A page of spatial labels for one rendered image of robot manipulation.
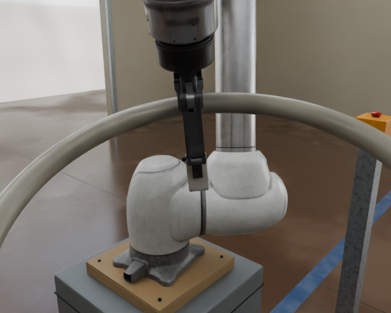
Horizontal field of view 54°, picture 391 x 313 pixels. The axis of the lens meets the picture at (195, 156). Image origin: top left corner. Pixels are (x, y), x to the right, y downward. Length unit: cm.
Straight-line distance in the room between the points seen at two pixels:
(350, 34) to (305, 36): 77
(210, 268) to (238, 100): 56
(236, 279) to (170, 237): 22
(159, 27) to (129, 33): 542
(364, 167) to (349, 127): 120
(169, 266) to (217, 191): 22
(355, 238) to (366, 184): 26
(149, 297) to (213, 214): 24
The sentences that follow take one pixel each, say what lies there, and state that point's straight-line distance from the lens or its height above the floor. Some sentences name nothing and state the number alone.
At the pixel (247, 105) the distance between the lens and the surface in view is 54.
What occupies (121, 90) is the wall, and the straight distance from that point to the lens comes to 583.
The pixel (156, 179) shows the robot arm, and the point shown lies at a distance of 88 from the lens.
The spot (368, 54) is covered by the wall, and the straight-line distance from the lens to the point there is 677.
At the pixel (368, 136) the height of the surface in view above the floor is 129.
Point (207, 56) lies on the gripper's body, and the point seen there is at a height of 137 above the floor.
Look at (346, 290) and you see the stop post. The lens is 197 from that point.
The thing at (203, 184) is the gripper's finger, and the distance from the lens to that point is 57.
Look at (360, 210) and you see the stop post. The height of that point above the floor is 68.
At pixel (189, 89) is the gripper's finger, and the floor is 133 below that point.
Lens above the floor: 140
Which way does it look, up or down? 18 degrees down
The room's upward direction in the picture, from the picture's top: straight up
